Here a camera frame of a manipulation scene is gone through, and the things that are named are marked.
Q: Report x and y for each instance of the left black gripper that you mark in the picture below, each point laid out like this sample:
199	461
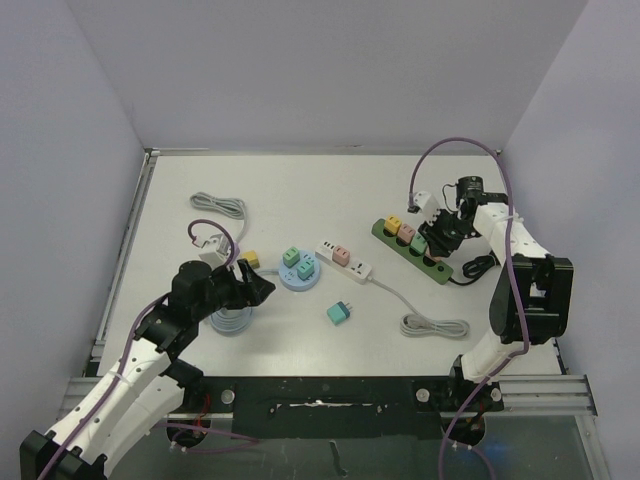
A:
250	291

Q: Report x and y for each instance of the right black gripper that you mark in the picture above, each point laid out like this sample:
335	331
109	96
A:
445	232

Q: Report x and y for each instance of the green plug adapter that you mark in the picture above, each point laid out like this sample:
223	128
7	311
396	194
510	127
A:
291	257
418	245

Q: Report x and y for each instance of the brown pink plug adapter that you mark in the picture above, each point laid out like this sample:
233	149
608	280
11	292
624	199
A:
406	233

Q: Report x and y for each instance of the green power strip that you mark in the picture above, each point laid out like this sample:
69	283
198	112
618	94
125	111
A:
438	271

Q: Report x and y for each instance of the teal plug adapter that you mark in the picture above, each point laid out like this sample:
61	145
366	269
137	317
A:
339	312
305	269

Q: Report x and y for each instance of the yellow plug adapter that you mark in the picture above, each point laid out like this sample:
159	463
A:
392	225
252	258

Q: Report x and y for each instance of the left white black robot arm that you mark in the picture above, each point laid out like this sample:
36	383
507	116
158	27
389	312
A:
149	379

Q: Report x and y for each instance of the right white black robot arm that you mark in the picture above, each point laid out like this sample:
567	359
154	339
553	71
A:
530	304

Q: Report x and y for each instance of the round blue power strip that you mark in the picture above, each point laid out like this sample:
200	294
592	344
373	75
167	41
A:
288	276

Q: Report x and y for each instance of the white power strip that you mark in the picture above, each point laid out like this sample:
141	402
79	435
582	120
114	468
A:
357	270

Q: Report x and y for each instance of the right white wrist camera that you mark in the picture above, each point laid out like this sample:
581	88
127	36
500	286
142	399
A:
426	204

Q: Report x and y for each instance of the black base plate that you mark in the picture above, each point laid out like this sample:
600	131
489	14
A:
338	407

